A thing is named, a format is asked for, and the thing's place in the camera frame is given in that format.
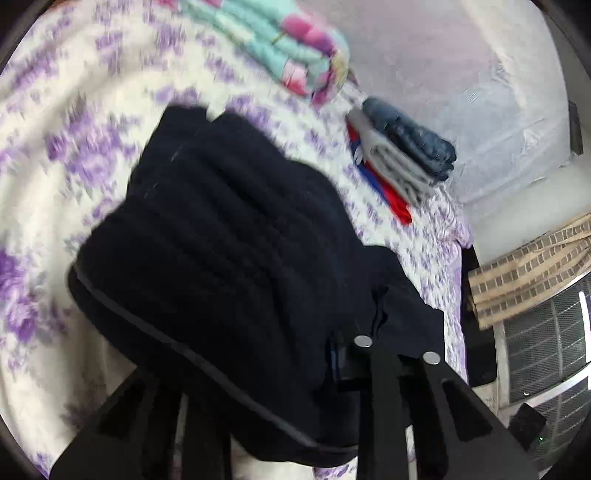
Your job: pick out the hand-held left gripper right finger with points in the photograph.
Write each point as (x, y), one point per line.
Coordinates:
(383, 369)

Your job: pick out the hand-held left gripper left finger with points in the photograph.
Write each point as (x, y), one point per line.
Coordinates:
(138, 438)

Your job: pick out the dark navy pants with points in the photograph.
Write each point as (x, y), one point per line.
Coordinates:
(221, 240)

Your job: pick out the folded grey pants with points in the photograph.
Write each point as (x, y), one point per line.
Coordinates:
(397, 166)

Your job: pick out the small black device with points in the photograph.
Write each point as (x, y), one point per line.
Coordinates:
(526, 427)

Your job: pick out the white grille appliance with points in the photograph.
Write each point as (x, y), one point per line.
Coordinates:
(549, 341)

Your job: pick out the folded red and blue garment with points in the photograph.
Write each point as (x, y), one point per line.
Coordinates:
(392, 198)

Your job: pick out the beige checked curtain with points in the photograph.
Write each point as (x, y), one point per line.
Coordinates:
(531, 267)

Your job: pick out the white lace mosquito net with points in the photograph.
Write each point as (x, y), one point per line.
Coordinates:
(438, 60)

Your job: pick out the purple floral bed sheet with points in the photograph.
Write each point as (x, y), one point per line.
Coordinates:
(69, 115)

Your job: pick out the folded floral quilt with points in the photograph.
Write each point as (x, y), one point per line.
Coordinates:
(277, 41)

